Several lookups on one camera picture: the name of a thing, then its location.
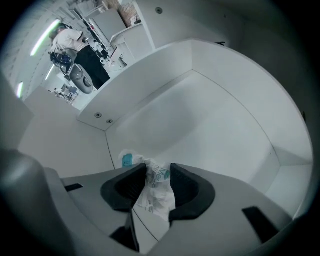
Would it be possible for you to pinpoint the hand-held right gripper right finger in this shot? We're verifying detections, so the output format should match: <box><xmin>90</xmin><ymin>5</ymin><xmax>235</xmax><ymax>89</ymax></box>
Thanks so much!
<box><xmin>139</xmin><ymin>162</ymin><xmax>294</xmax><ymax>256</ymax></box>

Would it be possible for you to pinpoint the black backpack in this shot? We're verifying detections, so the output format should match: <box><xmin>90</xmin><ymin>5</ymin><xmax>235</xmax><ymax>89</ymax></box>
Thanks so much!
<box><xmin>49</xmin><ymin>48</ymin><xmax>76</xmax><ymax>69</ymax></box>

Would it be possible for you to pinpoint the long ceiling tube light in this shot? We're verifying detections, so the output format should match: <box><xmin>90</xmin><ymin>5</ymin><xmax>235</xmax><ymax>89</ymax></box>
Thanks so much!
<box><xmin>30</xmin><ymin>19</ymin><xmax>62</xmax><ymax>57</ymax></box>

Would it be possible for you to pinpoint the plastic wrapper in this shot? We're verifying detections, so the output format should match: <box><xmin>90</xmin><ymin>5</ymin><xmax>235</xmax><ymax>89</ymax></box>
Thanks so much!
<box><xmin>117</xmin><ymin>149</ymin><xmax>177</xmax><ymax>222</ymax></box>

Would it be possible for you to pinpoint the grey cabinet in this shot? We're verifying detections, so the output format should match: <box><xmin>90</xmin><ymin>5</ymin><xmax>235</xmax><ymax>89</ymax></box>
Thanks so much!
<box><xmin>91</xmin><ymin>8</ymin><xmax>127</xmax><ymax>44</ymax></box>

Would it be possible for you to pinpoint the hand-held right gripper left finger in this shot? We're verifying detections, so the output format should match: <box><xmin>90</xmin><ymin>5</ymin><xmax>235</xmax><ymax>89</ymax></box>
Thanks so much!
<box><xmin>60</xmin><ymin>163</ymin><xmax>148</xmax><ymax>253</ymax></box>

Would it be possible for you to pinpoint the white desk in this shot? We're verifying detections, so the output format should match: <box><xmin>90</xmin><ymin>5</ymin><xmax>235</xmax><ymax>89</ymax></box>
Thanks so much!
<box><xmin>134</xmin><ymin>0</ymin><xmax>320</xmax><ymax>116</ymax></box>

